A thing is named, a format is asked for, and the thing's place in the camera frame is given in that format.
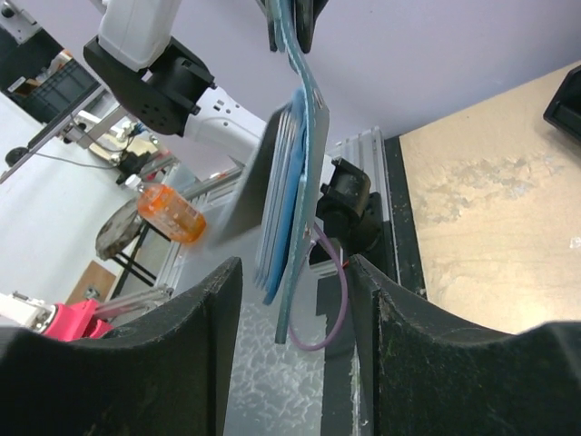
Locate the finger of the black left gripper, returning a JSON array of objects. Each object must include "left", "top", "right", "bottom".
[
  {"left": 256, "top": 0, "right": 278, "bottom": 51},
  {"left": 292, "top": 0, "right": 327, "bottom": 54}
]

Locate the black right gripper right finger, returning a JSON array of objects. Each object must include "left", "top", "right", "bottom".
[{"left": 379, "top": 279, "right": 580, "bottom": 435}]

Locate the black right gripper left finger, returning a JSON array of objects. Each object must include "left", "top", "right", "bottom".
[{"left": 1, "top": 257, "right": 243, "bottom": 435}]

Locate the blue leather card holder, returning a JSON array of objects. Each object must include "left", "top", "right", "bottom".
[{"left": 254, "top": 1, "right": 330, "bottom": 344}]

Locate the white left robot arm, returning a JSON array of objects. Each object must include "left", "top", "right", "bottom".
[{"left": 83, "top": 1, "right": 326, "bottom": 163}]

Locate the pink fixture block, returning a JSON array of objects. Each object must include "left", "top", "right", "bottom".
[{"left": 42, "top": 300, "right": 113, "bottom": 342}]

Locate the orange plastic bottle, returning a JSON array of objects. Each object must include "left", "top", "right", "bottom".
[{"left": 137, "top": 183, "right": 207, "bottom": 243}]

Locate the three-compartment sorting tray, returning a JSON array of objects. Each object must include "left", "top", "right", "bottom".
[{"left": 543, "top": 65, "right": 581, "bottom": 142}]

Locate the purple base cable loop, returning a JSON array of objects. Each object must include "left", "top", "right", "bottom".
[{"left": 288, "top": 222, "right": 350, "bottom": 352}]

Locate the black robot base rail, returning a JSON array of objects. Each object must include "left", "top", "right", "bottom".
[{"left": 316, "top": 129, "right": 426, "bottom": 435}]

